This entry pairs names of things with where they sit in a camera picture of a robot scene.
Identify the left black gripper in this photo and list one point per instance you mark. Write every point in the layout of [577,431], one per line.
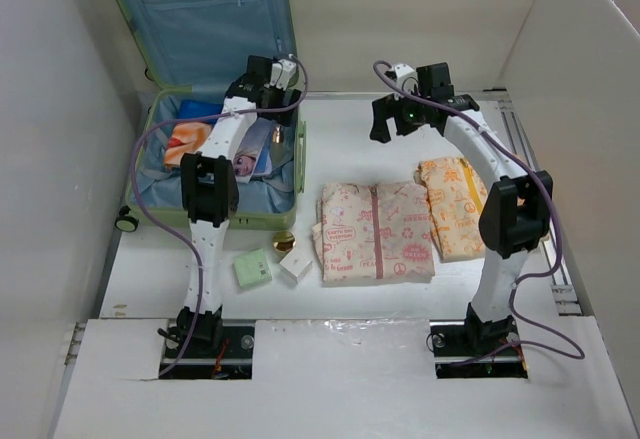
[280,94]

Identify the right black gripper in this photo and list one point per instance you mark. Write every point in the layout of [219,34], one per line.
[384,108]

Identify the small clear perfume bottle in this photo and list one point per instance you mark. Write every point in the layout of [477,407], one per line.
[277,135]

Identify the blue princess cloth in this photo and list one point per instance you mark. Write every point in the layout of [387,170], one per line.
[253,159]

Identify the blue orange cloth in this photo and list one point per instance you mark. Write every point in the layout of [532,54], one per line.
[188,137]

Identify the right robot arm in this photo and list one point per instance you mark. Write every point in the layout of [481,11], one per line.
[516,214]

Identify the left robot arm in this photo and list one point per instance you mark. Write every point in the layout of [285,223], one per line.
[210,194]

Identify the orange cartoon zip hoodie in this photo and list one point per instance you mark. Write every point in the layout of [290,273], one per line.
[455,198]

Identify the green suitcase blue lining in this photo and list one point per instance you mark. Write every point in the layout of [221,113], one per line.
[194,50]

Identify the pink cartoon zip hoodie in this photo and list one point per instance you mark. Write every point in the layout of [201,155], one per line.
[373,232]

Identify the round gold lid jar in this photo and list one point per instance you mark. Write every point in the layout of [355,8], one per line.
[283,242]

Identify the small white box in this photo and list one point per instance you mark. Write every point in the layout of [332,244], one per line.
[296,264]

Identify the light green box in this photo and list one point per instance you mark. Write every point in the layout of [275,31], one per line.
[252,269]

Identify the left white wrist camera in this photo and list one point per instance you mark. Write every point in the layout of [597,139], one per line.
[284,74]

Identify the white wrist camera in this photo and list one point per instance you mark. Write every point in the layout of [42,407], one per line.
[284,74]
[405,78]

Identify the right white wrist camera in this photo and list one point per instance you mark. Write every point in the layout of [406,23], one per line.
[405,78]

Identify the aluminium rail right side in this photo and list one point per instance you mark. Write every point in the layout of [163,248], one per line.
[562,286]

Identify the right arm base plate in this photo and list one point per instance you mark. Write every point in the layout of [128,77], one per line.
[455,357]

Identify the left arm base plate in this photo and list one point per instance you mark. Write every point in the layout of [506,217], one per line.
[231,360]

